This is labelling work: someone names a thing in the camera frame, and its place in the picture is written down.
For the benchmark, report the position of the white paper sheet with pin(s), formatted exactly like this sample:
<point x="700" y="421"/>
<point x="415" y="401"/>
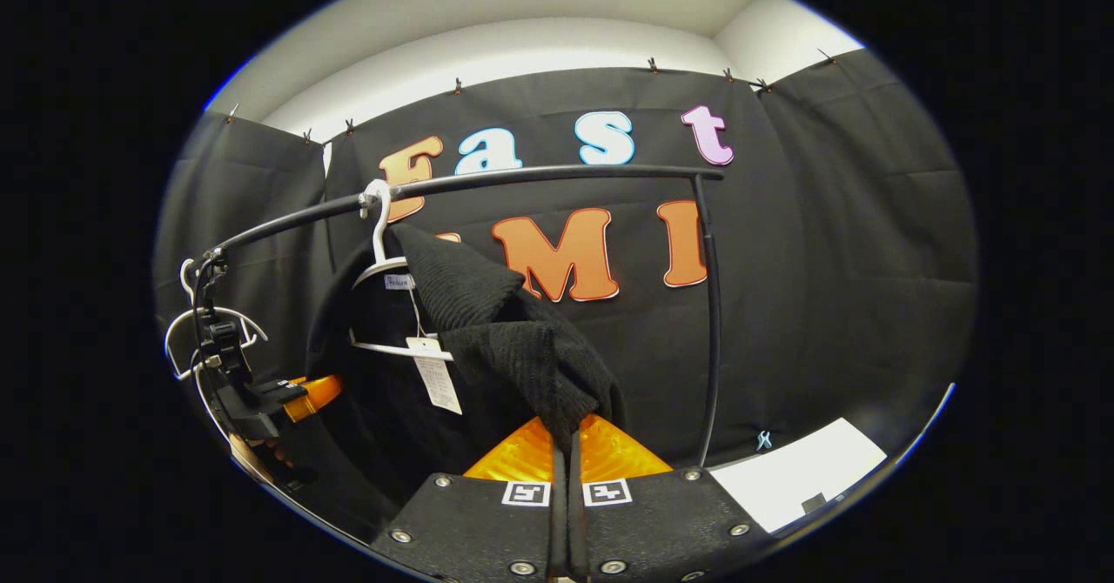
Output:
<point x="801" y="470"/>

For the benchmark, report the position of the white paper hang tag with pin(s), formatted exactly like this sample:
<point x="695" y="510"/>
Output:
<point x="435" y="378"/>

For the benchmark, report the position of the black backdrop cloth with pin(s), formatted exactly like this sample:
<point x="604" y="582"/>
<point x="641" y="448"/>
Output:
<point x="827" y="261"/>

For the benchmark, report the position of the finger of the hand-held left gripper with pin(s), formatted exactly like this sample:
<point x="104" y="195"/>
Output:
<point x="315" y="394"/>

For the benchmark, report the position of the white plastic clothes hanger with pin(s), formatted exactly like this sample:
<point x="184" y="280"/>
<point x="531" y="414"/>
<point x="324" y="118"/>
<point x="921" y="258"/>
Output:
<point x="380" y="235"/>

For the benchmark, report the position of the black knitted garment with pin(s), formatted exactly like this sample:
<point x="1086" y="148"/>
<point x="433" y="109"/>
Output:
<point x="522" y="357"/>

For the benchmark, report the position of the empty white plastic hanger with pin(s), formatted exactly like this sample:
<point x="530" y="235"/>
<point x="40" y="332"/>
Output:
<point x="174" y="326"/>

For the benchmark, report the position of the small light blue clip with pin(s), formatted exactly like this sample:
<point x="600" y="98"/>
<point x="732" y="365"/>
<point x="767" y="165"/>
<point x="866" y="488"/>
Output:
<point x="764" y="440"/>

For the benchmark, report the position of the black clothes rail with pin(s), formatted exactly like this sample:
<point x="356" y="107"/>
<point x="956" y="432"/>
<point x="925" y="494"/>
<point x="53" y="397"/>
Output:
<point x="566" y="171"/>

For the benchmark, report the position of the row of backdrop clips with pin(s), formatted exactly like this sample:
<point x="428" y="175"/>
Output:
<point x="457" y="87"/>

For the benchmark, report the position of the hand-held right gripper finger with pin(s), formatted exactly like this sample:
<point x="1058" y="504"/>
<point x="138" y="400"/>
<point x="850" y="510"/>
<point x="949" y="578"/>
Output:
<point x="577" y="531"/>
<point x="559" y="531"/>

